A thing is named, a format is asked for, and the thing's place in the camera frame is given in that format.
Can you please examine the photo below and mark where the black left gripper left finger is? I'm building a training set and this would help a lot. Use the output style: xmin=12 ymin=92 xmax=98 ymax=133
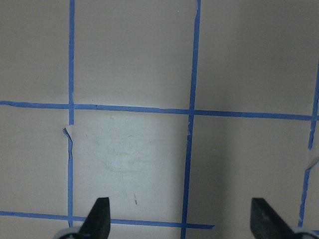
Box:
xmin=78 ymin=197 xmax=111 ymax=239

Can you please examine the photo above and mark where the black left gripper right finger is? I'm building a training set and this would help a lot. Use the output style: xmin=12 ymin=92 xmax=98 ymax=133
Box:
xmin=250 ymin=198 xmax=299 ymax=239

